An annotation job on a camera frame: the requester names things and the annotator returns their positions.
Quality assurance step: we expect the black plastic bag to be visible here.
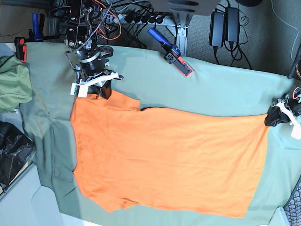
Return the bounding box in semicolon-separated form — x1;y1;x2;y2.
0;122;34;192

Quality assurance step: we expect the blue handled clamp on table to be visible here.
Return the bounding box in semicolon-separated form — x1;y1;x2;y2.
148;28;193;78

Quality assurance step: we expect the black power brick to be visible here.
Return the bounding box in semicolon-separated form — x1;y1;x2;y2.
225;7;240;42
209;11;224;47

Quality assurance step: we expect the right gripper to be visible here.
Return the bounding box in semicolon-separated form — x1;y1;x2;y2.
74;53;124;99

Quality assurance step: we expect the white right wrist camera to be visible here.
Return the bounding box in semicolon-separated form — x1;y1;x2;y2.
70;83;89;98

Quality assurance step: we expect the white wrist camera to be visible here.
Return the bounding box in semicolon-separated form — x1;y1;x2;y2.
70;83;89;98
291;125;301;140

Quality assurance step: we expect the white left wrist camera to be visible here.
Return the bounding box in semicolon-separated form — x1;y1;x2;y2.
291;125;301;140

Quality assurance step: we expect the orange T-shirt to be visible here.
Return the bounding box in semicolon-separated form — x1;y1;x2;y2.
70;91;269;218

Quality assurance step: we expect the right black power brick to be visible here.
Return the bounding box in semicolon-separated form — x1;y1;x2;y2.
225;7;240;42

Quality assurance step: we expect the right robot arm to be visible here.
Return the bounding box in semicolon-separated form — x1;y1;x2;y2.
65;0;123;99

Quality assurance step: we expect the white power strip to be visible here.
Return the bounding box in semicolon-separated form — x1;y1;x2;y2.
105;13;175;26

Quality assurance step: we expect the aluminium frame post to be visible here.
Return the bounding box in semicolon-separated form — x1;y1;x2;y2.
173;13;192;56

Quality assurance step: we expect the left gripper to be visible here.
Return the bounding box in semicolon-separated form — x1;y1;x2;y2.
264;92;301;127

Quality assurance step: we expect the olive green garment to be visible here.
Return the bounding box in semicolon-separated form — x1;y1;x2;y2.
0;56;32;113

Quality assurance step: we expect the left black power brick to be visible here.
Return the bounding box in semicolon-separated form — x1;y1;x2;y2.
209;11;224;47

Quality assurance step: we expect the green table cloth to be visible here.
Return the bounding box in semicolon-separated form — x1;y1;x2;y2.
20;43;301;226

